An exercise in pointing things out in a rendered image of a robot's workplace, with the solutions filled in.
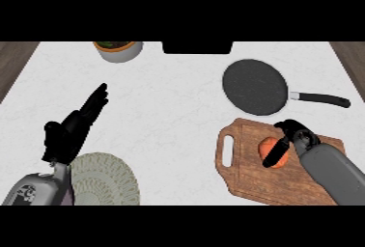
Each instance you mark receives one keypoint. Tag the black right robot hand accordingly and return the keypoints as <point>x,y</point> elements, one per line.
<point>280,148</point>

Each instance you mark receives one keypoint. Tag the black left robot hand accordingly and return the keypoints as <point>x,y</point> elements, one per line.
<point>71,131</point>

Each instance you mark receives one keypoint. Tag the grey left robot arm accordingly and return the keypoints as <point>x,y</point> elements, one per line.
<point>40,189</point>

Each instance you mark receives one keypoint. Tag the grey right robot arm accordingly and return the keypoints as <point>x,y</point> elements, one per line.
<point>328,173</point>

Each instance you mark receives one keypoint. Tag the orange squash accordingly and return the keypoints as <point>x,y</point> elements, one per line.
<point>272,153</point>

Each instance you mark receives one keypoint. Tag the brown wooden cutting board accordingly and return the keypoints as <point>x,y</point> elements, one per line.
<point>266,173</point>

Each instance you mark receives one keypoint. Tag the black frying pan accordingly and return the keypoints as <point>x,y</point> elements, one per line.
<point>259,87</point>

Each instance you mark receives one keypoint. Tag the pale green patterned plate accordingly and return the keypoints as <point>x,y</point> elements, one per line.
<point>104,181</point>

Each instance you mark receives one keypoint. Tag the potted plant in white pot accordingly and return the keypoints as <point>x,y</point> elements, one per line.
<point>119,49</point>

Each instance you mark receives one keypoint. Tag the black appliance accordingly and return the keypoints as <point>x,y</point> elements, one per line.
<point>197,47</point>

